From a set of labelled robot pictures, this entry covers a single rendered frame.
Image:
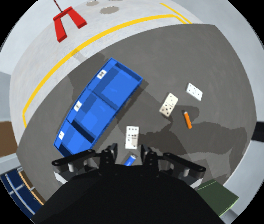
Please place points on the blue three-compartment bin rack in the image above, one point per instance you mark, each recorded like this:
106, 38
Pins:
116, 86

